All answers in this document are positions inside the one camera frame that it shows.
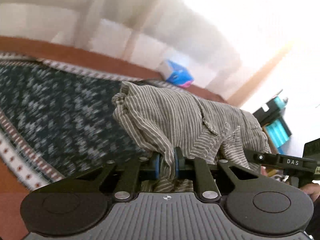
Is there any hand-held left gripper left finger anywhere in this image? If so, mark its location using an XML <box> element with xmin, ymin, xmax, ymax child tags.
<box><xmin>75</xmin><ymin>153</ymin><xmax>160</xmax><ymax>201</ymax></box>

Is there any black rack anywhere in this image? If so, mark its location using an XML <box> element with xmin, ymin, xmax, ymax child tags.
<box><xmin>252</xmin><ymin>90</ymin><xmax>293</xmax><ymax>155</ymax></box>

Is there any orange-brown bed sheet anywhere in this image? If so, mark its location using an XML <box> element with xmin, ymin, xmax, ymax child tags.
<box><xmin>0</xmin><ymin>36</ymin><xmax>228</xmax><ymax>240</ymax></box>

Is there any grey striped shirt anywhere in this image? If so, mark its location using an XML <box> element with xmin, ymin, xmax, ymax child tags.
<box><xmin>112</xmin><ymin>81</ymin><xmax>272</xmax><ymax>193</ymax></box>

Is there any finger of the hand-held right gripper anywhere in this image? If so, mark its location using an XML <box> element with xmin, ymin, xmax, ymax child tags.
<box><xmin>243</xmin><ymin>149</ymin><xmax>280</xmax><ymax>167</ymax></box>

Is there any blue pink packet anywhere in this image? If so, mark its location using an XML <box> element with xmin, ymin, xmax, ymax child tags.
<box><xmin>162</xmin><ymin>59</ymin><xmax>195</xmax><ymax>88</ymax></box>

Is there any dark blue patterned blanket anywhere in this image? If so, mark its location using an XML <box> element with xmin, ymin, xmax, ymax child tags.
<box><xmin>0</xmin><ymin>51</ymin><xmax>155</xmax><ymax>190</ymax></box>

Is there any teal storage bin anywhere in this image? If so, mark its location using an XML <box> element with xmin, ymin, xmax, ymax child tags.
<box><xmin>265</xmin><ymin>119</ymin><xmax>290</xmax><ymax>147</ymax></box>
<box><xmin>272</xmin><ymin>96</ymin><xmax>288</xmax><ymax>109</ymax></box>

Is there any person's right hand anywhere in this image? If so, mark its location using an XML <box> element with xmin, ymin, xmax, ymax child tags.
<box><xmin>300</xmin><ymin>183</ymin><xmax>320</xmax><ymax>202</ymax></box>

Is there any white sheer curtain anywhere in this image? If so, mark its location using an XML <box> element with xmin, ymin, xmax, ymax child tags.
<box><xmin>0</xmin><ymin>0</ymin><xmax>295</xmax><ymax>100</ymax></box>

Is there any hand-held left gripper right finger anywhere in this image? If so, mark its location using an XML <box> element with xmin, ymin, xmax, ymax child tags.
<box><xmin>175</xmin><ymin>147</ymin><xmax>263</xmax><ymax>201</ymax></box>

